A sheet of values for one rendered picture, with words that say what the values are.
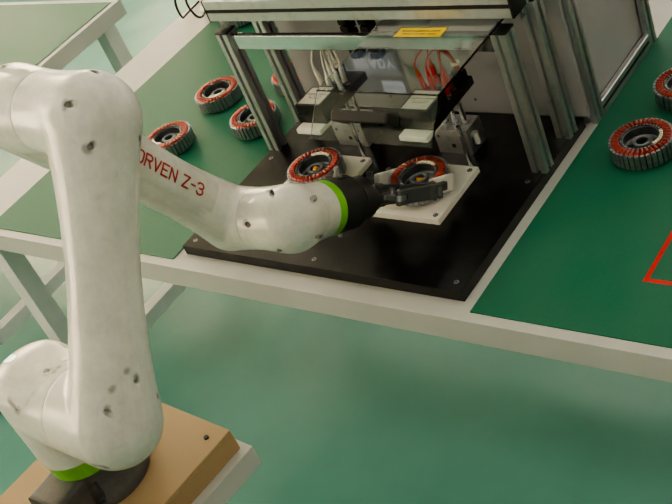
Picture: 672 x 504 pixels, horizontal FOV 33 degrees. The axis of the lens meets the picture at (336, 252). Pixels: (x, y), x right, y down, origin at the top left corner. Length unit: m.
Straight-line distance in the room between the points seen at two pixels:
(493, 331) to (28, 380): 0.70
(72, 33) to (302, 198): 1.86
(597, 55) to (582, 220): 0.36
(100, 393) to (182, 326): 1.89
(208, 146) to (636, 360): 1.21
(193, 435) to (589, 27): 0.99
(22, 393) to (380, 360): 1.47
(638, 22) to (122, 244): 1.20
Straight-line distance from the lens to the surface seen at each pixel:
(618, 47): 2.22
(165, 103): 2.82
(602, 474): 2.52
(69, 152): 1.43
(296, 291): 2.01
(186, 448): 1.76
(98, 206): 1.44
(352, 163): 2.20
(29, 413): 1.62
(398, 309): 1.87
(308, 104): 2.16
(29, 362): 1.66
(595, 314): 1.74
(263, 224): 1.74
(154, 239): 2.33
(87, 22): 3.53
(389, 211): 2.03
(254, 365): 3.11
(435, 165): 2.04
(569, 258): 1.85
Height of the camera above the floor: 1.92
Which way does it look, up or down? 35 degrees down
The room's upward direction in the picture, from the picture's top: 25 degrees counter-clockwise
